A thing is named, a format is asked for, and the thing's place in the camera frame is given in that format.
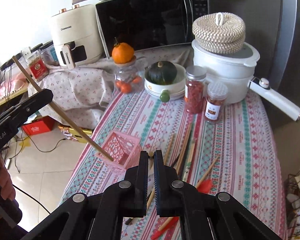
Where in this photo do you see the orange tangerine on jar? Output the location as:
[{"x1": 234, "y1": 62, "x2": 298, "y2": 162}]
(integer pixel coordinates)
[{"x1": 111, "y1": 39, "x2": 134, "y2": 64}]

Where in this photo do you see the person's left hand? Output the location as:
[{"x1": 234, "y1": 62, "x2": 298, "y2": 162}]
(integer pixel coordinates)
[{"x1": 0, "y1": 153, "x2": 23, "y2": 225}]

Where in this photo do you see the patterned striped tablecloth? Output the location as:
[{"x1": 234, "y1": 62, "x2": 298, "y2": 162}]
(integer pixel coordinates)
[{"x1": 58, "y1": 87, "x2": 288, "y2": 240}]

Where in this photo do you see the red cardboard box floor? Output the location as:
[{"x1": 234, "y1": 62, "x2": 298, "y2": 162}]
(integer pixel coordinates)
[{"x1": 22, "y1": 116, "x2": 55, "y2": 136}]

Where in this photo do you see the printed bamboo chopstick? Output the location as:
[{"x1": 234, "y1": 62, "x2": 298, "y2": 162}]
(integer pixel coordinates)
[{"x1": 183, "y1": 139, "x2": 197, "y2": 182}]

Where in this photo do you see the black cable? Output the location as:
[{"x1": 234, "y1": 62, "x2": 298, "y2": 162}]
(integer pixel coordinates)
[{"x1": 5, "y1": 127, "x2": 67, "y2": 173}]

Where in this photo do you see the yellow patterned box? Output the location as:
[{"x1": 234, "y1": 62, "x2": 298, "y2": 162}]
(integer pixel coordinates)
[{"x1": 58, "y1": 125, "x2": 87, "y2": 144}]

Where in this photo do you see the red plastic spoon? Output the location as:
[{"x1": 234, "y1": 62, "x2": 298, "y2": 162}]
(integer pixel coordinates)
[{"x1": 151, "y1": 156, "x2": 219, "y2": 239}]

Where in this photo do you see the silver refrigerator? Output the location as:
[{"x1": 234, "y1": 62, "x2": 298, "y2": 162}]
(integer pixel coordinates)
[{"x1": 209, "y1": 0, "x2": 300, "y2": 129}]

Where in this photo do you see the tall goji berry jar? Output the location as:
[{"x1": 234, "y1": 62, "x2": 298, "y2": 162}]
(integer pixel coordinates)
[{"x1": 184, "y1": 66, "x2": 207, "y2": 114}]

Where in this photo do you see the pink plastic lattice basket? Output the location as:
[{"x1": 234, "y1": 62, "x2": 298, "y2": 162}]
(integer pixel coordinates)
[{"x1": 96, "y1": 130, "x2": 141, "y2": 173}]

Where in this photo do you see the glass jar with tangerines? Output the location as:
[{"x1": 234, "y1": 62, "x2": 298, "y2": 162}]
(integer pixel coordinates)
[{"x1": 114, "y1": 56, "x2": 143, "y2": 94}]

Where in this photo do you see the woven rope coaster set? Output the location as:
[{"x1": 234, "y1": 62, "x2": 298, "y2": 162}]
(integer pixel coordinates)
[{"x1": 192, "y1": 12, "x2": 246, "y2": 54}]

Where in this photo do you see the black wire rack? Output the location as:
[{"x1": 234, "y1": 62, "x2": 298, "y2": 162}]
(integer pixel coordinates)
[{"x1": 285, "y1": 171, "x2": 300, "y2": 239}]

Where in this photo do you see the floral pink cloth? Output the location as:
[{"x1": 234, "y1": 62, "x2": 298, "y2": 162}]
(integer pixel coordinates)
[{"x1": 37, "y1": 46, "x2": 193, "y2": 129}]

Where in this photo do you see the black microwave oven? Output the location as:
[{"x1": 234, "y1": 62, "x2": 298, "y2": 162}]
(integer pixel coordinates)
[{"x1": 96, "y1": 0, "x2": 209, "y2": 58}]

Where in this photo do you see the short hawthorn jar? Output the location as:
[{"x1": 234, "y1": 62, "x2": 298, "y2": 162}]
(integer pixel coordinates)
[{"x1": 204, "y1": 81, "x2": 229, "y2": 122}]

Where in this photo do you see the white air fryer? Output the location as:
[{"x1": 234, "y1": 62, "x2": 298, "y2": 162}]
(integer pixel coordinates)
[{"x1": 51, "y1": 4, "x2": 104, "y2": 69}]

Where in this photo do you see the dark green squash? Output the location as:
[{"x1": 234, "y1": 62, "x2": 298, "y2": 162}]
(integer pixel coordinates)
[{"x1": 146, "y1": 61, "x2": 178, "y2": 85}]

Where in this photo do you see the white bowl green knob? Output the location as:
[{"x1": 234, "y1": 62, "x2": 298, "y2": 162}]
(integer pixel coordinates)
[{"x1": 144, "y1": 63, "x2": 186, "y2": 102}]

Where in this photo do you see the plain wooden chopstick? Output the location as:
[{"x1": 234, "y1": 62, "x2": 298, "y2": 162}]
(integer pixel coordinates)
[{"x1": 12, "y1": 56, "x2": 114, "y2": 161}]

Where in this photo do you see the white electric pot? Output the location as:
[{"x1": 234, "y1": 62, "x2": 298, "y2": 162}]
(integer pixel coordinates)
[{"x1": 191, "y1": 40, "x2": 300, "y2": 121}]

